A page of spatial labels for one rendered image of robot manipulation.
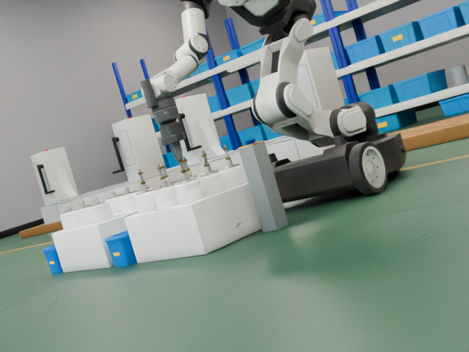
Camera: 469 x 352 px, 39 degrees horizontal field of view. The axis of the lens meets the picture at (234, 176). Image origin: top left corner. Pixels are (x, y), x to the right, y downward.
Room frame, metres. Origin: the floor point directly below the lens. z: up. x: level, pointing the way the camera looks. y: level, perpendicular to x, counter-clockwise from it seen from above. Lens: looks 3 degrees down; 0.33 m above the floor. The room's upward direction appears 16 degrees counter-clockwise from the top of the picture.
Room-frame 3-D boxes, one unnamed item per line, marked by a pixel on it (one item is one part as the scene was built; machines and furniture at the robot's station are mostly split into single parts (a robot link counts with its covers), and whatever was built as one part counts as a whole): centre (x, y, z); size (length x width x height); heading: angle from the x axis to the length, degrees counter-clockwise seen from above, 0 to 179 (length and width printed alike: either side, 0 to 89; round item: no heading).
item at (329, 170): (2.84, -0.46, 0.19); 0.64 x 0.52 x 0.33; 138
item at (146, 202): (2.47, 0.34, 0.16); 0.10 x 0.10 x 0.18
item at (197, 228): (2.47, 0.17, 0.09); 0.39 x 0.39 x 0.18; 46
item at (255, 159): (2.33, -0.09, 0.16); 0.07 x 0.07 x 0.31; 46
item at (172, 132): (2.31, 0.17, 0.46); 0.13 x 0.10 x 0.12; 28
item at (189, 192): (2.31, 0.17, 0.16); 0.10 x 0.10 x 0.18
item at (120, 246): (2.62, 0.42, 0.06); 0.30 x 0.11 x 0.12; 134
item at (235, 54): (8.36, -0.48, 1.38); 0.50 x 0.38 x 0.11; 138
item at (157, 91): (2.29, 0.17, 0.57); 0.11 x 0.11 x 0.11; 50
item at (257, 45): (8.08, -0.80, 1.38); 0.50 x 0.38 x 0.11; 139
